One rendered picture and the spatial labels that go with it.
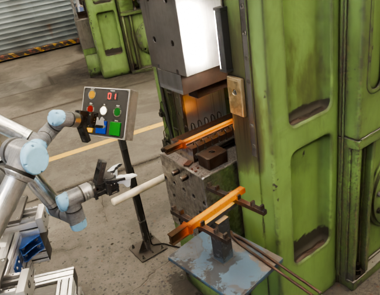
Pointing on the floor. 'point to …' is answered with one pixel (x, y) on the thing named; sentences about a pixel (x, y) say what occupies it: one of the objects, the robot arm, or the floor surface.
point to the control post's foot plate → (138, 249)
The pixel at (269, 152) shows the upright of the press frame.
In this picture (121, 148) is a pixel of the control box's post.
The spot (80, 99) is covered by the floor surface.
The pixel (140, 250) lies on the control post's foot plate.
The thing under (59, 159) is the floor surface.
